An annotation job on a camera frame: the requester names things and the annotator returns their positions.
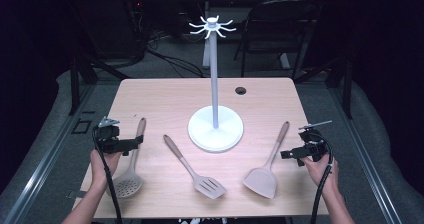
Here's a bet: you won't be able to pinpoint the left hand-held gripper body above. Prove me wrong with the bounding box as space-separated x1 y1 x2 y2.
93 116 137 156

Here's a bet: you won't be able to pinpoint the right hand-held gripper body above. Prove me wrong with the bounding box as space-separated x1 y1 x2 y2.
297 119 333 167

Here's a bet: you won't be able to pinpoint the beige skimmer spoon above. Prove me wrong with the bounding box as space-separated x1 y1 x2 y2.
111 117 148 199

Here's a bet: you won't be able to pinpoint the beige solid spatula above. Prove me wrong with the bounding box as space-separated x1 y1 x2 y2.
242 120 291 200

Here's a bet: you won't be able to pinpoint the white utensil rack stand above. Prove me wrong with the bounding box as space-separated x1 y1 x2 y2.
187 14 245 154

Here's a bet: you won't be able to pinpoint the beige slotted spatula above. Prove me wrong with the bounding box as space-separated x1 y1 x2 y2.
162 134 228 201

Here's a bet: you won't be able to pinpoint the person's right hand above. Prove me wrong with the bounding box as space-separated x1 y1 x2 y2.
299 153 340 194

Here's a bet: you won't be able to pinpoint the person's left hand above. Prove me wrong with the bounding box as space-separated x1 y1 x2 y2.
90 149 123 186

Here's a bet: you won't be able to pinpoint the black metal stand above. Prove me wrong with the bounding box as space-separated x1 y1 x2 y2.
67 50 132 117
293 52 355 120

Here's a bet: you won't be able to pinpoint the dark equipment with red light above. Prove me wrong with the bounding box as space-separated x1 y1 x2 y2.
125 0 148 62

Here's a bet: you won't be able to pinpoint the black folding chair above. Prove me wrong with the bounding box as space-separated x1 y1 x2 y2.
233 0 322 81

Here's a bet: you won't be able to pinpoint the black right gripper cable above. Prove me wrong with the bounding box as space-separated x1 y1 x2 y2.
309 133 335 224

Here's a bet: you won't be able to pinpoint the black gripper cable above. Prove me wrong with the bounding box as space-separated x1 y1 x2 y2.
91 127 124 224
309 133 335 224

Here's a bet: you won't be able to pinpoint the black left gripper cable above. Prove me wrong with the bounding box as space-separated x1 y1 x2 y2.
91 127 124 224

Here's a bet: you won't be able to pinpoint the aluminium floor rail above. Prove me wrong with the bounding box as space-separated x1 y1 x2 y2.
328 83 405 224
0 83 98 224

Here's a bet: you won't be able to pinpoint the grey metal table bracket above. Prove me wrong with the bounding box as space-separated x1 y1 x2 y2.
65 190 88 200

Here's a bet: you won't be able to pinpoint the black floor cables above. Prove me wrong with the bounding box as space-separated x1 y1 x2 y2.
145 30 205 79

